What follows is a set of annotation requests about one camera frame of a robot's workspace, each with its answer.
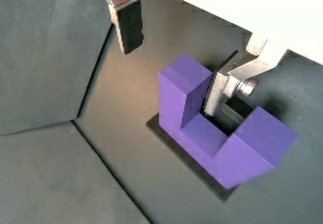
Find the black angle bracket fixture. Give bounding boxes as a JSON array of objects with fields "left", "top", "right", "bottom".
[{"left": 147, "top": 96, "right": 253, "bottom": 202}]

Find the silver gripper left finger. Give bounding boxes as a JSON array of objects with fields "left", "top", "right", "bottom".
[{"left": 106, "top": 0, "right": 145, "bottom": 55}]

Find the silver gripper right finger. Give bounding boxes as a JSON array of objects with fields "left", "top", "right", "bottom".
[{"left": 203, "top": 33, "right": 289, "bottom": 116}]

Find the purple U-shaped block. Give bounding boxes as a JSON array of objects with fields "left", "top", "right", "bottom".
[{"left": 158, "top": 55, "right": 297, "bottom": 189}]

